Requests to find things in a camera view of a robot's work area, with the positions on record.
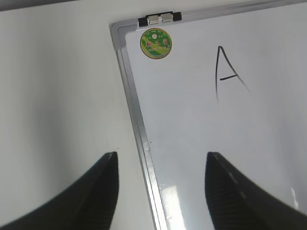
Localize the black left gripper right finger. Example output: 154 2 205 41
204 152 307 230

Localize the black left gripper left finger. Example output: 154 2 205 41
1 152 119 230

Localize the round green sticker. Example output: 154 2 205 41
140 28 172 59

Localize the black and silver hanger clip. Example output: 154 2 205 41
138 11 182 27

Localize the white board with grey frame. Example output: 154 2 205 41
111 0 307 230

